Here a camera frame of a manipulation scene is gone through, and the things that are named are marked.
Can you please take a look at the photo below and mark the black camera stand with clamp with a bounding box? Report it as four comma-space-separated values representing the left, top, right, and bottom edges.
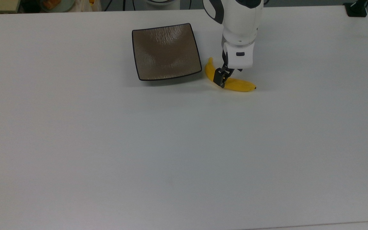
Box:
344, 0, 368, 18

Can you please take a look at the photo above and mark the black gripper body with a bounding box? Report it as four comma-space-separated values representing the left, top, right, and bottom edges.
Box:
221, 50, 244, 72

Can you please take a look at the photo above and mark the square brown ceramic plate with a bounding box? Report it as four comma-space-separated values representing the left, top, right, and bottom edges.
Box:
132, 23, 203, 81

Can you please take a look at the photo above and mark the yellow banana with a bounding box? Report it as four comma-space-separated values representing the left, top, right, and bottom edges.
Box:
204, 57, 257, 93

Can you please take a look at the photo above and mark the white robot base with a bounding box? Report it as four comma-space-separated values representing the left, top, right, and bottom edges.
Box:
144, 0, 181, 10

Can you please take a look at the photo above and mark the bowl with orange items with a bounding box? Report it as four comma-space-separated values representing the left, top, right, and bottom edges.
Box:
40, 0, 76, 13

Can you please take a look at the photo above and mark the black floor cable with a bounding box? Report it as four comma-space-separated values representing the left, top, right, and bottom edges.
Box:
103, 0, 137, 12

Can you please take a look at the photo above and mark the white plastic bag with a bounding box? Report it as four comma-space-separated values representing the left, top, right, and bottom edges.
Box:
75, 0, 102, 12

